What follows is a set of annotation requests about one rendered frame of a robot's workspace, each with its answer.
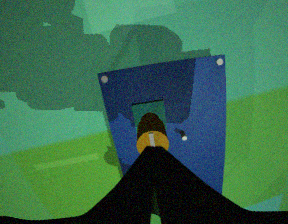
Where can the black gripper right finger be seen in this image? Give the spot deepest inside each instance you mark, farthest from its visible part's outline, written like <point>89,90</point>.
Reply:
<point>185,199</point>

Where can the dark blue circuit board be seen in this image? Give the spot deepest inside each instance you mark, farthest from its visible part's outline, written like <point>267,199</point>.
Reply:
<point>178,105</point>

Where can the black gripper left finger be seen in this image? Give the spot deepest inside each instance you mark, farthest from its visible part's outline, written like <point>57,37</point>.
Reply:
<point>130,202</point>

